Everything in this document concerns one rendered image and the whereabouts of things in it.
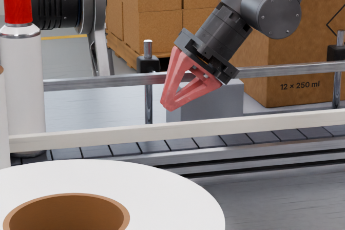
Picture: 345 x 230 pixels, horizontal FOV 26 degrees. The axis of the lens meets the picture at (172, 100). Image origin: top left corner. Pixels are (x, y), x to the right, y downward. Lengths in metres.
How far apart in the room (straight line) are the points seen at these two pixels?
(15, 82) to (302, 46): 0.51
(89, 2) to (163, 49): 2.47
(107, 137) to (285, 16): 0.27
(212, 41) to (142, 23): 3.43
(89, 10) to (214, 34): 1.09
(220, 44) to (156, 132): 0.14
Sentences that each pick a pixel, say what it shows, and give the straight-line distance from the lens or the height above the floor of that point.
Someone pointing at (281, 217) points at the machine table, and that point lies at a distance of 0.92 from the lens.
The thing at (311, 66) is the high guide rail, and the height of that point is 0.96.
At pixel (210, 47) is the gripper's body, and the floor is 1.01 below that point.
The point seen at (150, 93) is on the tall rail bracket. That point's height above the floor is 0.92.
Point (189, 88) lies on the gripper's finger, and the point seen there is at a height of 0.95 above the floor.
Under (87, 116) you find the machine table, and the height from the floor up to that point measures 0.83.
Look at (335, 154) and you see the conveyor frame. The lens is 1.05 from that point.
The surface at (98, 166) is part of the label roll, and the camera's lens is 0.56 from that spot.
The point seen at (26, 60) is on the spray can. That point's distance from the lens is 0.93.
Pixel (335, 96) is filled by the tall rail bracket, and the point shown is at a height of 0.89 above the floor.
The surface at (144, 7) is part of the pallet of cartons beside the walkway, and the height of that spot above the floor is 0.42.
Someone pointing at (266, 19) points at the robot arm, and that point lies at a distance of 0.90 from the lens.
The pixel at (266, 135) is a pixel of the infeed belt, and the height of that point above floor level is 0.88.
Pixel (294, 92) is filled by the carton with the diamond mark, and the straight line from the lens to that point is 1.26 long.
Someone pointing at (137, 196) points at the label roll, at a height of 1.02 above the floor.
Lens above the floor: 1.24
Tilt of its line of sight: 18 degrees down
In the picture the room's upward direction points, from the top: straight up
